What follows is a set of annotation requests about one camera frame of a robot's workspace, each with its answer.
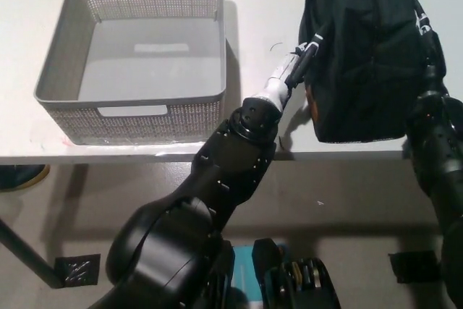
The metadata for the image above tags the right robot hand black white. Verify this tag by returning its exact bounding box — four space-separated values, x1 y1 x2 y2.
410 0 446 72

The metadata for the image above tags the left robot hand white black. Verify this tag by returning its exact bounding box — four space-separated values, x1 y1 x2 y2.
269 33 324 90

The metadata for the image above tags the dark green lunch bag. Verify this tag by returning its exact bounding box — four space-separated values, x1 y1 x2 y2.
298 0 430 143

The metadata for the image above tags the grey perforated plastic basket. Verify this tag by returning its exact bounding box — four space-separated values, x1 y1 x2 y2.
34 0 228 145

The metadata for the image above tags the black shoe tan sole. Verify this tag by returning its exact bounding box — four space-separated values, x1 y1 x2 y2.
0 164 51 192

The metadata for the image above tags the dark metal table leg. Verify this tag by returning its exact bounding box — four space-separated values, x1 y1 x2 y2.
0 217 61 288

